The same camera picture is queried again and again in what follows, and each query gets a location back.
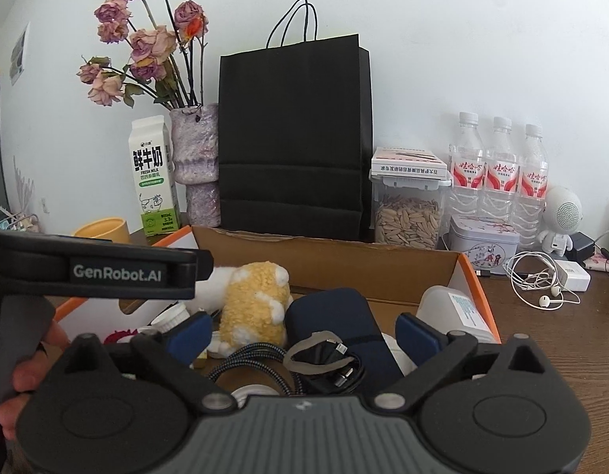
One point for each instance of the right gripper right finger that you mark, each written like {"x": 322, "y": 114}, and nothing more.
{"x": 441, "y": 359}

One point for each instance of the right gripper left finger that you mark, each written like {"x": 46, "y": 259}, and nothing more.
{"x": 165, "y": 359}

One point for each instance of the large ridged white cap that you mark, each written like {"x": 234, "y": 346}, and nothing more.
{"x": 170, "y": 318}

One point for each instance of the cotton swab plastic box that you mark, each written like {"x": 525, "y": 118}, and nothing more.
{"x": 446, "y": 310}

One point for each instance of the yellow white plush toy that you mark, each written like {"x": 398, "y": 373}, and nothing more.
{"x": 251, "y": 301}

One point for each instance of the navy blue zip pouch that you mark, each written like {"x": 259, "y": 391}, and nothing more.
{"x": 337, "y": 346}

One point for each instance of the red fabric rose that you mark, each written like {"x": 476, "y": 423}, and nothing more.
{"x": 123, "y": 336}

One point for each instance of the person's left hand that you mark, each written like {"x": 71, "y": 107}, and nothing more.
{"x": 28, "y": 375}

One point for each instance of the open white jar lid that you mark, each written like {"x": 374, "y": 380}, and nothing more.
{"x": 241, "y": 394}

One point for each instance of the red orange cardboard box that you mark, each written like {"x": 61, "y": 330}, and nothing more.
{"x": 391, "y": 278}

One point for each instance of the yellow ceramic mug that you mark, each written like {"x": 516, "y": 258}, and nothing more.
{"x": 114, "y": 229}

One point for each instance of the decorated metal tin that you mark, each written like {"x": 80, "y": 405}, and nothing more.
{"x": 487, "y": 243}

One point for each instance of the white earphones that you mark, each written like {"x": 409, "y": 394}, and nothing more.
{"x": 554, "y": 292}

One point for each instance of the clear snack storage container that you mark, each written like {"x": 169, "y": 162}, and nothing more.
{"x": 408, "y": 211}

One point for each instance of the white charger adapter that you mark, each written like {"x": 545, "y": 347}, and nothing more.
{"x": 572, "y": 276}

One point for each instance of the white green milk carton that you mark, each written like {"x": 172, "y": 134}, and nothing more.
{"x": 156, "y": 193}

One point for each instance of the black power adapter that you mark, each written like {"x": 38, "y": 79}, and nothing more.
{"x": 583, "y": 248}

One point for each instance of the water bottle middle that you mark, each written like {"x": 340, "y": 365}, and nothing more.
{"x": 501, "y": 173}

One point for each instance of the water bottle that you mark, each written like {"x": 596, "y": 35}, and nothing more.
{"x": 501, "y": 173}
{"x": 467, "y": 167}
{"x": 531, "y": 189}

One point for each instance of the water bottle left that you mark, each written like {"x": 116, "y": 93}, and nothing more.
{"x": 467, "y": 167}

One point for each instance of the white robot speaker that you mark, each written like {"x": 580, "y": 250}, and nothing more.
{"x": 561, "y": 218}

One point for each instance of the white box on container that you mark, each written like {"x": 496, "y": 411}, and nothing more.
{"x": 412, "y": 163}

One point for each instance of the water bottle right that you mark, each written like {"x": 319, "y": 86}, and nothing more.
{"x": 531, "y": 189}

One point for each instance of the purple textured vase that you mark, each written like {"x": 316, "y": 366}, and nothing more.
{"x": 195, "y": 154}

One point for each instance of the dried pink roses bouquet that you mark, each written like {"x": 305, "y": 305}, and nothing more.
{"x": 166, "y": 59}

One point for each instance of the black paper shopping bag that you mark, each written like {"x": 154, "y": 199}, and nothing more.
{"x": 296, "y": 136}

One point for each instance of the wire storage rack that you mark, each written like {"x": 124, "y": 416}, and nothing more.
{"x": 18, "y": 221}

